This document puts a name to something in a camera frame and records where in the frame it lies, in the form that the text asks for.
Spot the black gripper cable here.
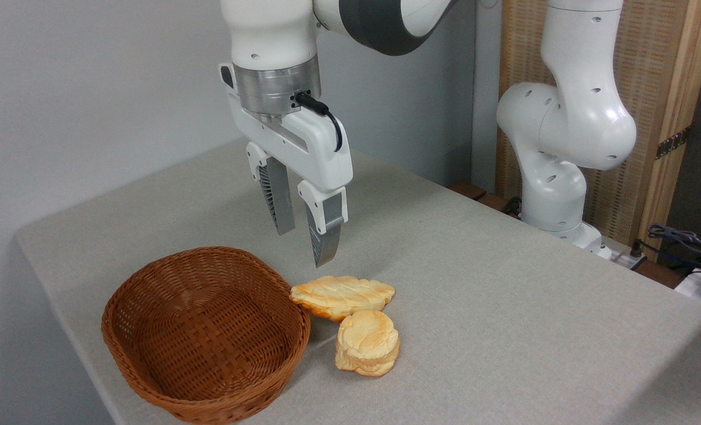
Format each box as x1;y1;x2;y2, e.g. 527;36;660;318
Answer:
294;91;344;153

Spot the round golden bread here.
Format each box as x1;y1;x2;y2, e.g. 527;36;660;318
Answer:
335;310;401;378

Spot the wooden woven folding screen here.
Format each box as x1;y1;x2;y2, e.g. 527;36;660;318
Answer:
495;0;701;261

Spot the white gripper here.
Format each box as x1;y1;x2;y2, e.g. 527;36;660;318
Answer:
219;62;354;269

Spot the brown wicker basket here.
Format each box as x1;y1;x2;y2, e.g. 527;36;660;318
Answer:
101;246;312;425

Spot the leaf-shaped golden bread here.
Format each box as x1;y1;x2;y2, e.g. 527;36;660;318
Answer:
290;275;396;323

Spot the brown wooden ledge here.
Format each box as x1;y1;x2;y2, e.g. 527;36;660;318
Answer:
448;181;523;220

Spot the black and blue cable bundle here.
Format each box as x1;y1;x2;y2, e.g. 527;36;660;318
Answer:
647;223;701;273

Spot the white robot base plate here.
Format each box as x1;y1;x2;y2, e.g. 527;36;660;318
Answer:
595;235;647;271

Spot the dark metal screen hinge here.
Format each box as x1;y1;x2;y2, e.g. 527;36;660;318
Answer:
656;126;692;160

